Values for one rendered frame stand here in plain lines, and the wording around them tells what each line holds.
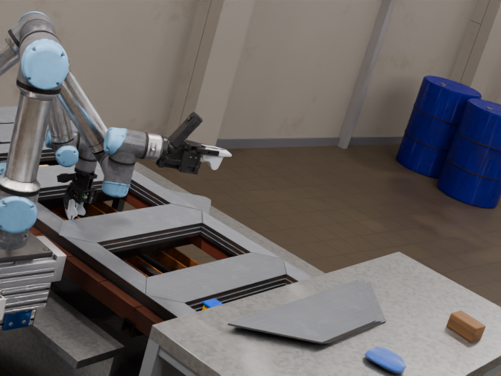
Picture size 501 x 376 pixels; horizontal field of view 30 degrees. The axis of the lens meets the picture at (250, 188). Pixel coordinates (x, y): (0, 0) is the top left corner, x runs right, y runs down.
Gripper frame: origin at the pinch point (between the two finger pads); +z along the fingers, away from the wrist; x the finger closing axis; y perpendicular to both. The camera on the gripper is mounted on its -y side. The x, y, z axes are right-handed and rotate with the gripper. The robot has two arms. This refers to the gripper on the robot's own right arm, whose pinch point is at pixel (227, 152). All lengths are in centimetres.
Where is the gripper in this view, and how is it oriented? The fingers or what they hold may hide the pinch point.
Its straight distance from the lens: 269.6
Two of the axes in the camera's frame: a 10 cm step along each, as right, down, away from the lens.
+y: -2.3, 9.5, 2.1
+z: 9.2, 1.4, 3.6
